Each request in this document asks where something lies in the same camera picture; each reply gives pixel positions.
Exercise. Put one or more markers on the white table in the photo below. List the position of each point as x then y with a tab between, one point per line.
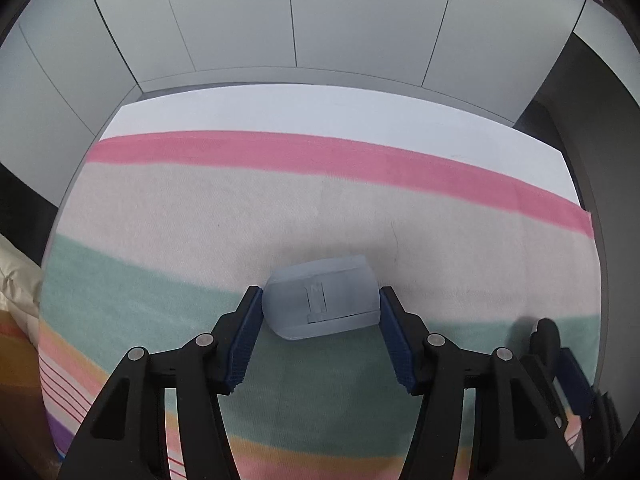
300	110

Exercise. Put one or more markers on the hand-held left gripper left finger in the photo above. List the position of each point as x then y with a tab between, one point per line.
245	340

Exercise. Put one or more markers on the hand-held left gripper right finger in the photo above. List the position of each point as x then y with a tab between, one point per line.
397	345

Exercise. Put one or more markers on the striped cloth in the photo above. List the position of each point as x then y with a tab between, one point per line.
200	220

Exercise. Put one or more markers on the frosted translucent square case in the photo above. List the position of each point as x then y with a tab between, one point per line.
320	300

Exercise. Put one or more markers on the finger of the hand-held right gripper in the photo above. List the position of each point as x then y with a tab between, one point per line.
610	425
575	380

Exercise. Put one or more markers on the cream padded armchair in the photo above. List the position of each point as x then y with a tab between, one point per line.
15	285

